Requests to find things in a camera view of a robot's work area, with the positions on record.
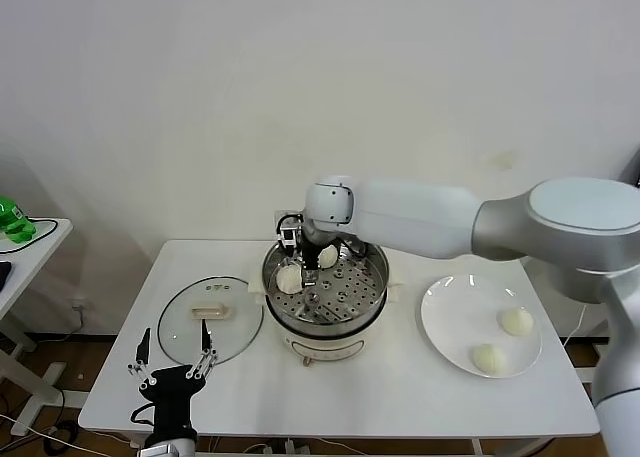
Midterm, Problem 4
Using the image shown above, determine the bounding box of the white steamed baozi bun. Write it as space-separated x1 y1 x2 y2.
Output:
471 343 509 377
499 306 534 337
276 265 307 295
318 243 340 271

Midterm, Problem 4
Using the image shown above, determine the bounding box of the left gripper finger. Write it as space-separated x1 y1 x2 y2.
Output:
186 317 220 381
126 327 153 391

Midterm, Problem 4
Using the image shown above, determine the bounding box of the green plastic bottle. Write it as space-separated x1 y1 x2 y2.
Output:
0 195 40 243

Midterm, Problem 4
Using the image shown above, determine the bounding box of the black coiled floor cable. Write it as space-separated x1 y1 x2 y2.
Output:
42 421 81 451

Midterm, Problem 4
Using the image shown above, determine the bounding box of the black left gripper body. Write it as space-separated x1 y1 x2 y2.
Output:
137 365 209 441

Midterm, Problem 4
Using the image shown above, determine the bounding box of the thin black desk cable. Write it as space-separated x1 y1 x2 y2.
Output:
0 219 59 256

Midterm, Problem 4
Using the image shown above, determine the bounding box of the cream electric cooker pot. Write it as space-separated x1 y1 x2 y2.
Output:
247 259 409 368

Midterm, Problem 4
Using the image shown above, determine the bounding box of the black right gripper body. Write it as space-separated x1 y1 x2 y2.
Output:
298 221 324 271

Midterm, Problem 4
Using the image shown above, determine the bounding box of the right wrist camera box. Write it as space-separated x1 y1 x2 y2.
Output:
276 215 305 254

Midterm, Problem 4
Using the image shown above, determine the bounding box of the round glass pot lid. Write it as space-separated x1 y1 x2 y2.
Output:
157 276 265 369

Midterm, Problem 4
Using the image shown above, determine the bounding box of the round white plate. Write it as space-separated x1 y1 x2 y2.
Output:
419 275 543 379

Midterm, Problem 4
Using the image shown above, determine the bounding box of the white side desk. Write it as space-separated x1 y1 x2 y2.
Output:
0 219 75 438

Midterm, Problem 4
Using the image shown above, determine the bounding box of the white power cable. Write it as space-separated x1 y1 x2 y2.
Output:
559 301 589 349

